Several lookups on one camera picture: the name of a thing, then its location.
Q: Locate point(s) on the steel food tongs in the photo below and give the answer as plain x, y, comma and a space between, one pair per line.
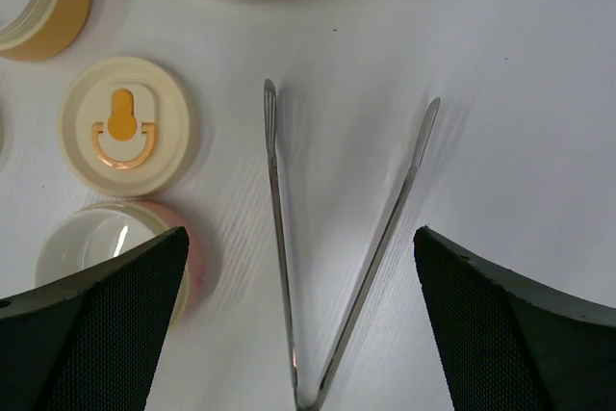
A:
357, 305

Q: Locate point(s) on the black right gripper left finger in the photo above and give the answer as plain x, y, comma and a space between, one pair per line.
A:
92, 340

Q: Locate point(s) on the cream lid orange handle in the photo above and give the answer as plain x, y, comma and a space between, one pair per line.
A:
128, 127

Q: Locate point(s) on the orange lunch bowl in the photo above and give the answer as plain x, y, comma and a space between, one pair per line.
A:
36, 30

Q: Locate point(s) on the pink lunch bowl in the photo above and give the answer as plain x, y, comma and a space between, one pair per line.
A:
105, 230

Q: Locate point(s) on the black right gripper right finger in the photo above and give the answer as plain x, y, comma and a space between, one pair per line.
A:
507, 342

